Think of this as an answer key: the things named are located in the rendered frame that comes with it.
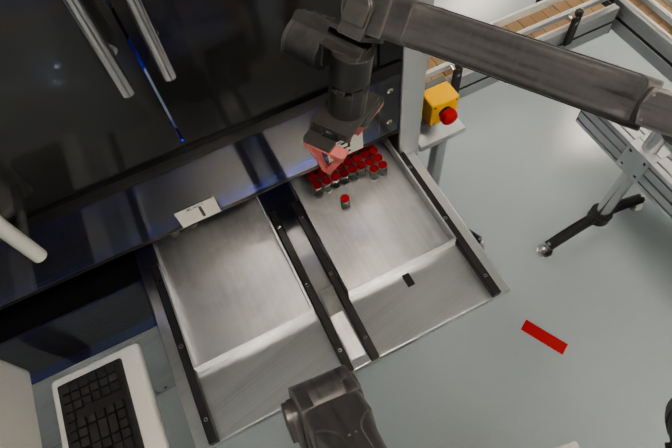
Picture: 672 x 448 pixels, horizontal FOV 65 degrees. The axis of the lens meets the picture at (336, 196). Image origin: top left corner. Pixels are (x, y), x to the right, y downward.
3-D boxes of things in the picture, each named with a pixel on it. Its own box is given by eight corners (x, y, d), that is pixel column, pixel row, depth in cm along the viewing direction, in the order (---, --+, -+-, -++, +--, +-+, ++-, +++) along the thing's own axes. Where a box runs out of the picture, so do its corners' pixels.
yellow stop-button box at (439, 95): (414, 106, 127) (415, 86, 121) (440, 95, 129) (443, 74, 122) (430, 128, 124) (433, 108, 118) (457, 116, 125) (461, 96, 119)
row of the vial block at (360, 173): (313, 193, 126) (311, 183, 122) (379, 162, 129) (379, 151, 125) (317, 200, 125) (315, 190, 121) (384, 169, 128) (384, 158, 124)
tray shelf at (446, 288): (135, 250, 124) (131, 247, 123) (397, 133, 136) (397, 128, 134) (200, 454, 101) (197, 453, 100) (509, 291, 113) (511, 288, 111)
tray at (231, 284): (152, 237, 123) (146, 231, 120) (255, 191, 128) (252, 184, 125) (198, 372, 107) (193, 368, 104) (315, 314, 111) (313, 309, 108)
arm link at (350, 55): (360, 63, 67) (383, 41, 70) (315, 41, 69) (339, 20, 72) (355, 104, 72) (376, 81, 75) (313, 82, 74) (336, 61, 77)
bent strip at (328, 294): (321, 300, 113) (318, 290, 108) (334, 294, 113) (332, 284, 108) (351, 360, 106) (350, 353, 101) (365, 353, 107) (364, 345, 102)
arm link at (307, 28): (375, -3, 63) (399, 3, 71) (297, -37, 67) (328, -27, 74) (339, 90, 68) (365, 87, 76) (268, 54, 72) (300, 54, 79)
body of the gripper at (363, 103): (309, 129, 78) (310, 90, 72) (342, 88, 83) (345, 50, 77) (348, 146, 76) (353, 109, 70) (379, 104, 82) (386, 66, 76)
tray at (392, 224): (285, 178, 129) (283, 170, 126) (380, 136, 133) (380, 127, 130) (349, 297, 113) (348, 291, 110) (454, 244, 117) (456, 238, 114)
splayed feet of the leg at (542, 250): (531, 246, 210) (540, 231, 198) (633, 194, 218) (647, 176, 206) (544, 263, 206) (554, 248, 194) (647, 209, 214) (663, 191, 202)
